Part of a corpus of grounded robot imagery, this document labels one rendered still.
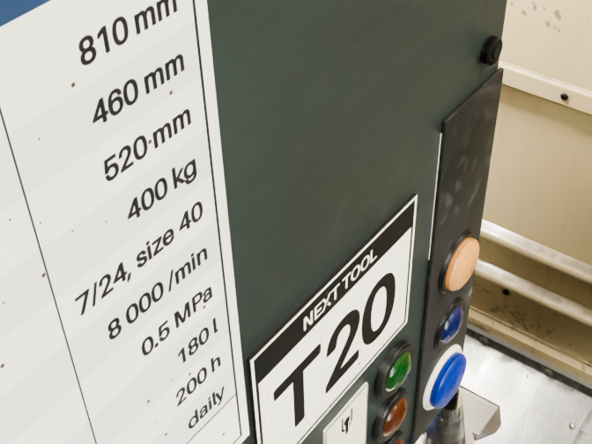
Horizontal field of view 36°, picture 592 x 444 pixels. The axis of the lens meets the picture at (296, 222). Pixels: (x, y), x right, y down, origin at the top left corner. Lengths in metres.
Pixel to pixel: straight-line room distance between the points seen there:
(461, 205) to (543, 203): 0.95
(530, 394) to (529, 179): 0.38
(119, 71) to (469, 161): 0.21
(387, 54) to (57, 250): 0.13
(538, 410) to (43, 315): 1.36
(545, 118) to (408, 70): 0.96
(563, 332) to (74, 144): 1.32
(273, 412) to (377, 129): 0.10
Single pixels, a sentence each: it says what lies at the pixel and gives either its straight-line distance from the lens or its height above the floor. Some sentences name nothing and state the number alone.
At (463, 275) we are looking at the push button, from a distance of 0.41.
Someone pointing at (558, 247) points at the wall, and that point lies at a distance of 1.37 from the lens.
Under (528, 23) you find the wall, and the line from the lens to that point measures 1.20.
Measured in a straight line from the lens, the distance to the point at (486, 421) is 1.01.
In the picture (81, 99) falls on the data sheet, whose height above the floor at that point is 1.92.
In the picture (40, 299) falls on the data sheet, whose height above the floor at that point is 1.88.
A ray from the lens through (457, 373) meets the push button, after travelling 0.47.
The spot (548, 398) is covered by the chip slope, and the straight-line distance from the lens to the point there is 1.53.
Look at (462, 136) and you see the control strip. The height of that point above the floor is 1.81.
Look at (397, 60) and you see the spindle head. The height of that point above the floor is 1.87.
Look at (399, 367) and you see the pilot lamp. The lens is 0.40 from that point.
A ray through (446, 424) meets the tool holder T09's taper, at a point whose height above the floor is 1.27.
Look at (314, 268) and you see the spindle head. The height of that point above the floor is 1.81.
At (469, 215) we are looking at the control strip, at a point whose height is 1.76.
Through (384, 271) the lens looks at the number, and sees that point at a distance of 0.35.
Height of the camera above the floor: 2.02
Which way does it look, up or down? 42 degrees down
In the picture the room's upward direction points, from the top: 2 degrees counter-clockwise
